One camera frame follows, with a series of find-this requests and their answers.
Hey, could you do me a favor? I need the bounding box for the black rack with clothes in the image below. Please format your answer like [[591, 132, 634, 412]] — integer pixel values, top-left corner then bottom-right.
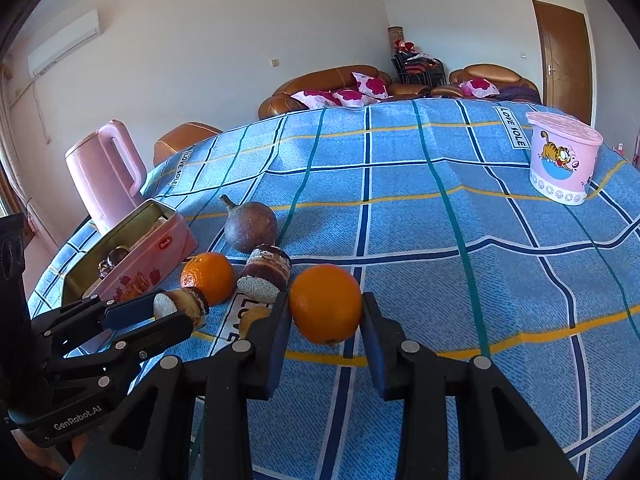
[[390, 42, 447, 87]]

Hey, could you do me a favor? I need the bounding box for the tan longan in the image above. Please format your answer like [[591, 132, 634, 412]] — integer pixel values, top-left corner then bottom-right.
[[238, 306, 273, 341]]

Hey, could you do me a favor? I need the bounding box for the pink metal tin box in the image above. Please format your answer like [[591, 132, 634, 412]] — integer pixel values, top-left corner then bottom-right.
[[62, 199, 199, 311]]

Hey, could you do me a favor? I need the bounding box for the white air conditioner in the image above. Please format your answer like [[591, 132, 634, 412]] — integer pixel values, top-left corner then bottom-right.
[[27, 9, 101, 78]]

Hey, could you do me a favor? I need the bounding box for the pink electric kettle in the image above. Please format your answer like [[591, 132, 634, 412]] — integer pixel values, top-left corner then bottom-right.
[[65, 120, 147, 235]]

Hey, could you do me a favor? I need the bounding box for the chocolate coated cake roll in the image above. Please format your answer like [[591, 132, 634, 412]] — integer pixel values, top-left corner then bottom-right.
[[236, 244, 292, 300]]

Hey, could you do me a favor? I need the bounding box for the purple blanket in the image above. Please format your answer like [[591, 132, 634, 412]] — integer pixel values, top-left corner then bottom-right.
[[497, 85, 542, 105]]

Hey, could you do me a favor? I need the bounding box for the white red floral pillow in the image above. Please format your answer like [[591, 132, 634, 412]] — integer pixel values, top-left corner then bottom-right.
[[459, 78, 501, 98], [291, 90, 341, 110], [332, 87, 379, 107], [351, 71, 392, 100]]

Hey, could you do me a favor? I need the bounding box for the brown leather chair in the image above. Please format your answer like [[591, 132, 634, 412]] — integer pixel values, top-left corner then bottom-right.
[[152, 121, 223, 166]]

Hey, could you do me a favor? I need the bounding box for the brown wooden door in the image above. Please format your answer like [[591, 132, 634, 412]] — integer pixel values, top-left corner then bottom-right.
[[531, 0, 596, 126]]

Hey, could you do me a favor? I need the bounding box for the long brown leather sofa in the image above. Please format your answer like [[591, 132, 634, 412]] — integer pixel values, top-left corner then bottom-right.
[[258, 65, 393, 121]]

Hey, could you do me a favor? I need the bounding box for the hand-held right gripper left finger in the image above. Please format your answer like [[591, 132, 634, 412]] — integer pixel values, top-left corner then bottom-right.
[[65, 291, 292, 480]]

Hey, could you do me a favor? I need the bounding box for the purple passion fruit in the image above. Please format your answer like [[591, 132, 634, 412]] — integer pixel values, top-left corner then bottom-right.
[[220, 194, 278, 254]]

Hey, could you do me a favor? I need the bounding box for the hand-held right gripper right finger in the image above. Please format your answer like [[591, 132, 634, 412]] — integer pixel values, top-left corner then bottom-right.
[[361, 291, 586, 480]]

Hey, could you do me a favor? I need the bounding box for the brown glazed pastry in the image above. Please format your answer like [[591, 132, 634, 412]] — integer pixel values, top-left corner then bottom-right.
[[152, 287, 211, 328], [98, 246, 132, 278]]

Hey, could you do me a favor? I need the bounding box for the orange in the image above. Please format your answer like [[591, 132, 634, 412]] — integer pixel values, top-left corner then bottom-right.
[[289, 264, 363, 345], [180, 252, 237, 307]]

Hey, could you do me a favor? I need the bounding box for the pink cartoon plastic container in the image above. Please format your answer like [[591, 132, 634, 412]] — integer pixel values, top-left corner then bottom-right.
[[525, 111, 604, 206]]

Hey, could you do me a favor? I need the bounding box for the brown leather armchair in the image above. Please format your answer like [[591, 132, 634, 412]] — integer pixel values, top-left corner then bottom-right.
[[431, 63, 542, 106]]

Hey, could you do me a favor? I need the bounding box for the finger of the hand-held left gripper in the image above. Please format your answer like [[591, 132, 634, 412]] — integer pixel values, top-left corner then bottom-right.
[[30, 292, 163, 356], [40, 312, 193, 391]]

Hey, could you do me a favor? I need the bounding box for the printed paper leaflet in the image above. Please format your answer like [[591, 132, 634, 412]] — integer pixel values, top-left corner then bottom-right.
[[131, 216, 170, 250]]

